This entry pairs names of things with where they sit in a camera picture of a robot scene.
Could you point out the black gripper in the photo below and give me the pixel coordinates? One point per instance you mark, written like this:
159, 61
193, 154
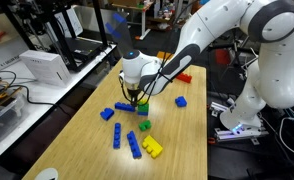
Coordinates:
133, 94

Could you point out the long blue lego brick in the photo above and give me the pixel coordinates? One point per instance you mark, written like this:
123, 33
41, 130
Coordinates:
116, 135
125, 107
134, 144

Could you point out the white table grommet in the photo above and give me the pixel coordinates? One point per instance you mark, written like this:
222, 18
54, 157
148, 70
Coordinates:
47, 174

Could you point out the orange chair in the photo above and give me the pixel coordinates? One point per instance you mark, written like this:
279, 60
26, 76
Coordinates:
163, 55

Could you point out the white paper sheet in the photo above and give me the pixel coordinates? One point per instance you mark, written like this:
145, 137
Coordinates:
70, 21

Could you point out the clear plastic bin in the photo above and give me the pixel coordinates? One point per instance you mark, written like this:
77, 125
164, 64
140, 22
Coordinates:
3, 116

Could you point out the white cardboard box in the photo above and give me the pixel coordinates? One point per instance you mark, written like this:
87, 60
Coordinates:
46, 67

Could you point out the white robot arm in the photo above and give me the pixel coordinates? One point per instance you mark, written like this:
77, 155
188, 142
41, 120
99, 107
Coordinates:
220, 30

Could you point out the red bin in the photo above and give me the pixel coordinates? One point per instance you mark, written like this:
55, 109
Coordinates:
223, 56

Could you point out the white side table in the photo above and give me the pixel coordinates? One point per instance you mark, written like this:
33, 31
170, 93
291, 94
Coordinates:
43, 91

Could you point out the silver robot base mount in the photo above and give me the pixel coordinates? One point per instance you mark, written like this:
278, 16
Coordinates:
230, 135

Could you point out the small green lego brick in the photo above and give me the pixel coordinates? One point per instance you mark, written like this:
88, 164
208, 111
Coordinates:
145, 125

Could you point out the red lego brick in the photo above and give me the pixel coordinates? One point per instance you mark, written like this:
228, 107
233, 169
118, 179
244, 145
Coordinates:
184, 78

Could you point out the short blue lego brick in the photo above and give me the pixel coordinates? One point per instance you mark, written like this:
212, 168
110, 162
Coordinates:
142, 113
181, 101
107, 114

